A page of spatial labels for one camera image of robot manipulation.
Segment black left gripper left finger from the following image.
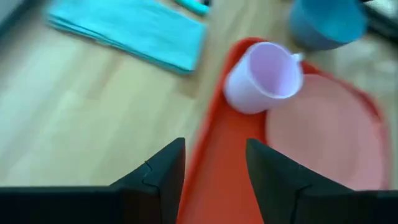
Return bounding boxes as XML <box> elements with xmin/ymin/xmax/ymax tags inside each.
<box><xmin>0</xmin><ymin>138</ymin><xmax>187</xmax><ymax>224</ymax></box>

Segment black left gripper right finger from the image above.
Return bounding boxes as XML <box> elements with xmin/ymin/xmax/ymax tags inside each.
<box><xmin>246</xmin><ymin>139</ymin><xmax>398</xmax><ymax>224</ymax></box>

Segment pink plastic plate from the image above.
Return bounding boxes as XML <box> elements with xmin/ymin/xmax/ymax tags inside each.
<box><xmin>266</xmin><ymin>73</ymin><xmax>389</xmax><ymax>191</ymax></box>

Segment lilac plastic cup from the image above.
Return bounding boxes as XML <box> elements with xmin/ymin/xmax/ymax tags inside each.
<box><xmin>223</xmin><ymin>42</ymin><xmax>305</xmax><ymax>115</ymax></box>

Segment teal cloth napkin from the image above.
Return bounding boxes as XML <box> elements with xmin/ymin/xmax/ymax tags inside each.
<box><xmin>46</xmin><ymin>0</ymin><xmax>208</xmax><ymax>76</ymax></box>

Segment blue plastic bowl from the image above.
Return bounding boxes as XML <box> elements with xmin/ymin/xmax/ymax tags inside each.
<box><xmin>289</xmin><ymin>0</ymin><xmax>370</xmax><ymax>52</ymax></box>

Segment spoon with teal handle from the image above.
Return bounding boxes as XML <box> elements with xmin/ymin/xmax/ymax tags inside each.
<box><xmin>174</xmin><ymin>0</ymin><xmax>211</xmax><ymax>16</ymax></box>

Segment red plastic tray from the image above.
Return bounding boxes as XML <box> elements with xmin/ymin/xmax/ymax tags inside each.
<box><xmin>175</xmin><ymin>37</ymin><xmax>391</xmax><ymax>224</ymax></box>

